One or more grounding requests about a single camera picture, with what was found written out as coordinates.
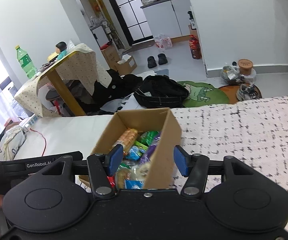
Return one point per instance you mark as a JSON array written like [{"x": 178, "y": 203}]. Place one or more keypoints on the green soda bottle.
[{"x": 25, "y": 62}]

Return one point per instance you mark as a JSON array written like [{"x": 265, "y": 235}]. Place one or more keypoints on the bright green snack packet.
[{"x": 141, "y": 145}]

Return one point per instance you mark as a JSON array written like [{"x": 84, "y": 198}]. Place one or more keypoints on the small blue snack packet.
[{"x": 135, "y": 152}]

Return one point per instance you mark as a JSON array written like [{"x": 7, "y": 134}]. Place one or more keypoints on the dark green snack packet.
[{"x": 147, "y": 138}]

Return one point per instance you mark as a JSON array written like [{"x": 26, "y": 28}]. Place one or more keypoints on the green crocodile rug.
[{"x": 203, "y": 94}]

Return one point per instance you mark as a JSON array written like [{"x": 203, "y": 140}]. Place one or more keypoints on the orange rice cracker pack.
[{"x": 127, "y": 140}]

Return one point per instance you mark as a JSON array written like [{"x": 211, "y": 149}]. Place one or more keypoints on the floor cardboard box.
[{"x": 123, "y": 65}]

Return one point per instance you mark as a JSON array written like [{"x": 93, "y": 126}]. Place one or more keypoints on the black clothes pile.
[{"x": 153, "y": 91}]

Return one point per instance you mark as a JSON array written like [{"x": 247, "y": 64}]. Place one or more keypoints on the doll figure on table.
[{"x": 60, "y": 52}]

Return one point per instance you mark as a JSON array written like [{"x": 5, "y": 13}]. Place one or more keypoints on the left black slipper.
[{"x": 151, "y": 62}]

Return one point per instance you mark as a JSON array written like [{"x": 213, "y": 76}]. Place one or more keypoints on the black slipper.
[
  {"x": 162, "y": 59},
  {"x": 151, "y": 62}
]

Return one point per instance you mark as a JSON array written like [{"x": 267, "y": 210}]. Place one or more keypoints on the grey sneaker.
[{"x": 247, "y": 92}]

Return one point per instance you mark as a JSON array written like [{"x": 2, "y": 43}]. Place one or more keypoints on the white patterned bed blanket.
[{"x": 255, "y": 132}]

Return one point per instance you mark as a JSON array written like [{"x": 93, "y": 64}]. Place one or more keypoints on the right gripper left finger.
[{"x": 102, "y": 166}]

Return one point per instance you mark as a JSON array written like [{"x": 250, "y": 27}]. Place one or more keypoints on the white kitchen cabinet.
[{"x": 168, "y": 17}]

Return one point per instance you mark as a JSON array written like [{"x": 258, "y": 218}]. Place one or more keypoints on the pink plastic bag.
[{"x": 163, "y": 42}]

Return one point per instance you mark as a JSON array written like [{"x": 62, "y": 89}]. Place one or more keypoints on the right black slipper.
[{"x": 162, "y": 59}]

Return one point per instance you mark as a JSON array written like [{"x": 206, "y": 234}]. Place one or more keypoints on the brown lidded paper bucket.
[{"x": 245, "y": 66}]

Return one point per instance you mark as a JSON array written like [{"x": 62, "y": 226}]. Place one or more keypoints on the light blue snack packet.
[{"x": 133, "y": 184}]

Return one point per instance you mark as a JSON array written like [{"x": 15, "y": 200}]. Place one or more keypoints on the wooden table with cloth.
[{"x": 80, "y": 64}]

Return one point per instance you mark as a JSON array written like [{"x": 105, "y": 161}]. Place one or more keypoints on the red candy bar wrapper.
[{"x": 112, "y": 181}]

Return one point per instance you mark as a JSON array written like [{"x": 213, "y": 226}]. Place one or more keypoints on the white cake snack pack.
[{"x": 140, "y": 171}]

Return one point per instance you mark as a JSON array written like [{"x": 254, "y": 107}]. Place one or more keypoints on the brown cardboard box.
[{"x": 160, "y": 174}]

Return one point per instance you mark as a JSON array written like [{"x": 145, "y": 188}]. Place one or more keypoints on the purple long snack pack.
[{"x": 151, "y": 148}]

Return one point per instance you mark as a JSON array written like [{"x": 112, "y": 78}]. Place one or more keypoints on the teal biscuit pack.
[{"x": 123, "y": 173}]

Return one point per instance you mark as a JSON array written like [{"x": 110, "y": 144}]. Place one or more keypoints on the red oil bottle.
[{"x": 195, "y": 47}]

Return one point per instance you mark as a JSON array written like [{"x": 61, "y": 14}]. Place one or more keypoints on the grey plastic bag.
[{"x": 232, "y": 76}]

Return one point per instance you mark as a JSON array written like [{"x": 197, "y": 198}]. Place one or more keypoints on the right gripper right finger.
[{"x": 193, "y": 167}]

